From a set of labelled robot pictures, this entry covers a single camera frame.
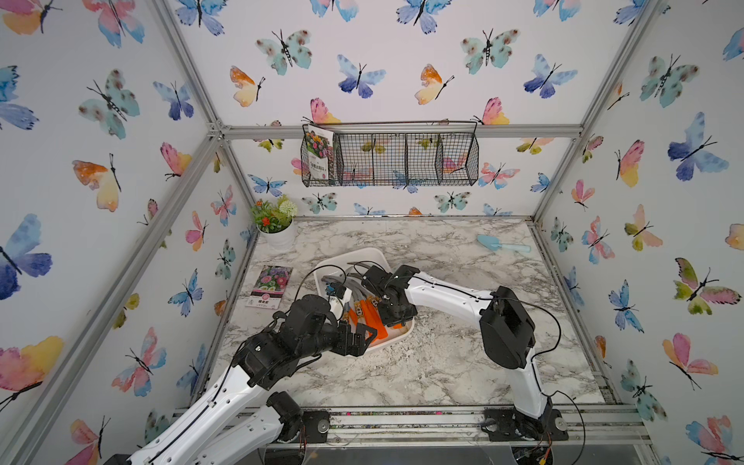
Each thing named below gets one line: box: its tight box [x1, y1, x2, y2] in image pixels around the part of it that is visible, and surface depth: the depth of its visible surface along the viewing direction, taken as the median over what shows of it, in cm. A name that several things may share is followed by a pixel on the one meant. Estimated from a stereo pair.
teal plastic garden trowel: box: [476, 234, 532, 253], surface depth 113 cm
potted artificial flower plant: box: [249, 194, 298, 251], surface depth 106 cm
